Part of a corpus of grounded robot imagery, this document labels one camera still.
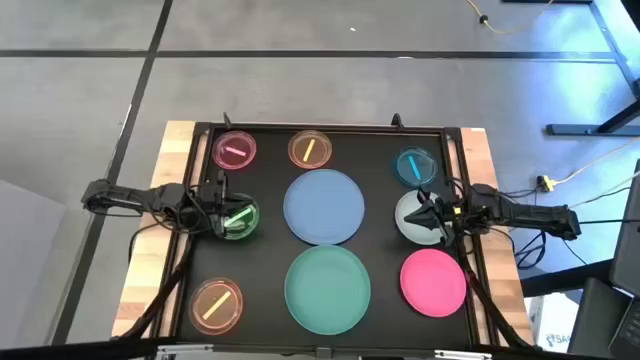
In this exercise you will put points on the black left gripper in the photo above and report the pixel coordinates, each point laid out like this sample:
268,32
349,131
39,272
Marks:
217,200

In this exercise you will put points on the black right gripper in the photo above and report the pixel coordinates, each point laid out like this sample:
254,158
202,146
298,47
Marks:
445,215

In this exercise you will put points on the small clear green plate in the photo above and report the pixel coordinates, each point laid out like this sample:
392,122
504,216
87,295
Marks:
250,222

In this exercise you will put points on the grey plastic plate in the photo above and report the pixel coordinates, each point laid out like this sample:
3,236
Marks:
407,235

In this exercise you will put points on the small clear blue plate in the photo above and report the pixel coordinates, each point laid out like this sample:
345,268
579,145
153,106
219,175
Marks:
416,167

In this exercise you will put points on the small clear pink plate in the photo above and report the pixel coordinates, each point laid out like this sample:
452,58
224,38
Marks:
234,150

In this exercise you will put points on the opaque pink plastic plate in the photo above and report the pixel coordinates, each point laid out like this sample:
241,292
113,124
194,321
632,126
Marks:
433,283

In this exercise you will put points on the small clear orange plate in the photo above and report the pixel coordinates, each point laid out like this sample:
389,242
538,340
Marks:
216,306
310,149

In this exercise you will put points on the large teal plastic plate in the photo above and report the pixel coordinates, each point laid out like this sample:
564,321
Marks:
327,290

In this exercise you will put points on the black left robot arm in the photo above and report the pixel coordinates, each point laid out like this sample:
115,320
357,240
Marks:
150,197

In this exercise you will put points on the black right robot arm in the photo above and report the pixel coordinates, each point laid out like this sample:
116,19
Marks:
520,215

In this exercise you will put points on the black table mat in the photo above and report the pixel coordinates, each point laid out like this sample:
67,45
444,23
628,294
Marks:
260,260

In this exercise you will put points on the large blue plastic plate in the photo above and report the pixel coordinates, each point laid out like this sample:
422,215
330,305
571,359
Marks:
324,206

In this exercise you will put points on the yellow power plug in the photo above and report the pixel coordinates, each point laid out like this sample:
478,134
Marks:
547,183

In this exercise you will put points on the white cardboard box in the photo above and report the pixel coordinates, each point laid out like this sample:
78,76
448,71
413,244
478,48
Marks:
552,325

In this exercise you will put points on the black case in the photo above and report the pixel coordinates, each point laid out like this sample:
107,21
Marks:
600,320

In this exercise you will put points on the black monitor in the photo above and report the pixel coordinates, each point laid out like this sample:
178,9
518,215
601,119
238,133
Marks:
629,240

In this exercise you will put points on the black bar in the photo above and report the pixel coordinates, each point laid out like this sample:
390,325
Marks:
75,350

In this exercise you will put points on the black camera mount clip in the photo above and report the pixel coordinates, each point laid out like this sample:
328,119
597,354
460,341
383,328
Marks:
397,120
227,120

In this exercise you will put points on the black table frame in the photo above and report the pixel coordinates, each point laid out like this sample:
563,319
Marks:
320,125

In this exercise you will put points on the black desk leg frame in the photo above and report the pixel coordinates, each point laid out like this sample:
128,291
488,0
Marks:
612,55

